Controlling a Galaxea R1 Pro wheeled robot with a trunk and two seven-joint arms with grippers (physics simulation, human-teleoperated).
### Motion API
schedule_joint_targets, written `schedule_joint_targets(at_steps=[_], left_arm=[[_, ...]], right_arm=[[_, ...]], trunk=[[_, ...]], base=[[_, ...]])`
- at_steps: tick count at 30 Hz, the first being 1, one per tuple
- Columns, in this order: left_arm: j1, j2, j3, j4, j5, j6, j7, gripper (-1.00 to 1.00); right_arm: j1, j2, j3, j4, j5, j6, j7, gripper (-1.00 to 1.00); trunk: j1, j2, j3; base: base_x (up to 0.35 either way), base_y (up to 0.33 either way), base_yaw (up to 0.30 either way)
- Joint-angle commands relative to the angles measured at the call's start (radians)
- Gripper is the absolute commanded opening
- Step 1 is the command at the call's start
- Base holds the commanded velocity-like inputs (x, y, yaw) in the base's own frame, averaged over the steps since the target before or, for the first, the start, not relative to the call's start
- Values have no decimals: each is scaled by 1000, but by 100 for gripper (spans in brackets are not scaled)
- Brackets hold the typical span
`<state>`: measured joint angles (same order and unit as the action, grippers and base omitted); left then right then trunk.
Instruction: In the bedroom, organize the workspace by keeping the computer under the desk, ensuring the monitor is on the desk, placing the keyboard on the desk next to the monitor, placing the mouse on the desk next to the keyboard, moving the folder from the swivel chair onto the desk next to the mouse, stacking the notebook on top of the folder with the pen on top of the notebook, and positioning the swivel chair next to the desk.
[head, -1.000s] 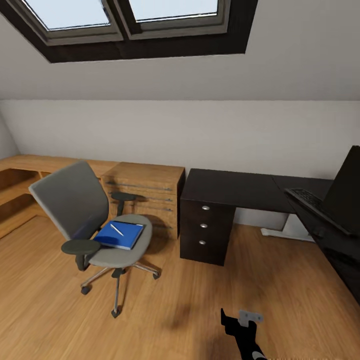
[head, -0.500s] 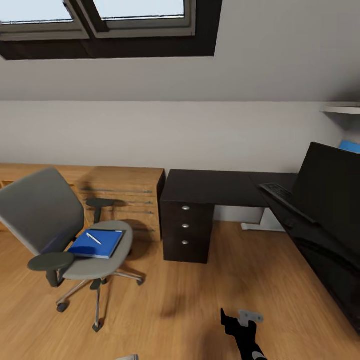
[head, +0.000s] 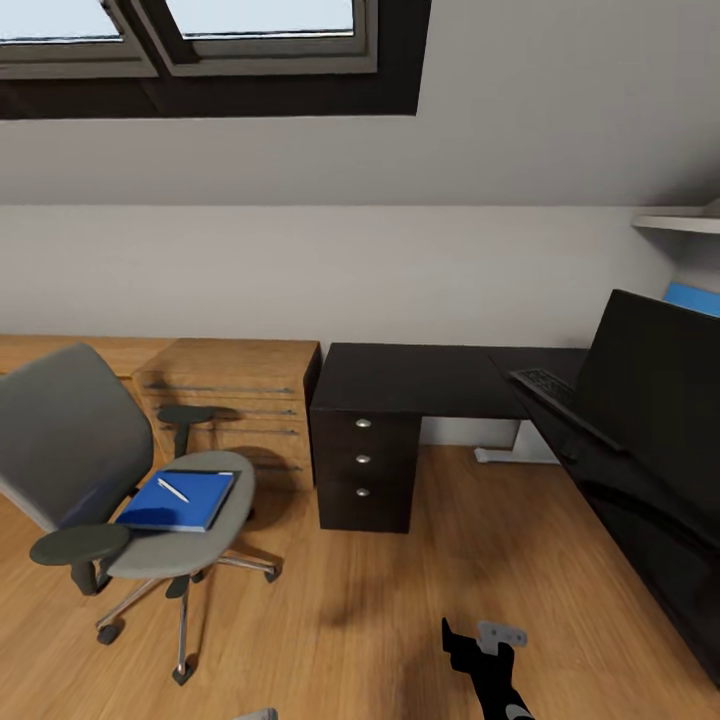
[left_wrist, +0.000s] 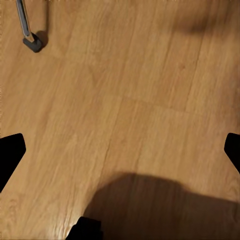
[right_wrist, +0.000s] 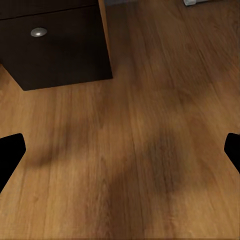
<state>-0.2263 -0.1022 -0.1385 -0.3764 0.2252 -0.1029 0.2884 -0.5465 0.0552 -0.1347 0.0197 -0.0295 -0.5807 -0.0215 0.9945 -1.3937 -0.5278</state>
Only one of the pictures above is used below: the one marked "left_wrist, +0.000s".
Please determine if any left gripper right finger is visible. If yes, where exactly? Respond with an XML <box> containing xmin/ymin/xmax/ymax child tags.
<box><xmin>224</xmin><ymin>133</ymin><xmax>240</xmax><ymax>173</ymax></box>

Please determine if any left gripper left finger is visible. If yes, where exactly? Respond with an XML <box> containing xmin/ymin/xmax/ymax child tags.
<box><xmin>0</xmin><ymin>133</ymin><xmax>26</xmax><ymax>193</ymax></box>

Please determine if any swivel chair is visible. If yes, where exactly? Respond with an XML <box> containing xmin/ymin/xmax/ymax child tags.
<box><xmin>16</xmin><ymin>0</ymin><xmax>44</xmax><ymax>53</ymax></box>

